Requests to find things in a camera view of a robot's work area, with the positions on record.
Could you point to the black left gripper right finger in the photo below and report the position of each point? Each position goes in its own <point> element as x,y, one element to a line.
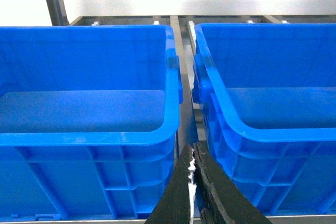
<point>218,199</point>

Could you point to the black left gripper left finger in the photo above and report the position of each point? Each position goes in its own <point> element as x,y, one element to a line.
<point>177,203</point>

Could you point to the large blue plastic crate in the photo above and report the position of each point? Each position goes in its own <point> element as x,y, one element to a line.
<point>267,97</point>

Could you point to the blue crate at left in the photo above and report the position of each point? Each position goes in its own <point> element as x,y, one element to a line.
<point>89,116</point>

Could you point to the metal shelf rack frame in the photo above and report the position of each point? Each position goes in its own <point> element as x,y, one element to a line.
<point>187,133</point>

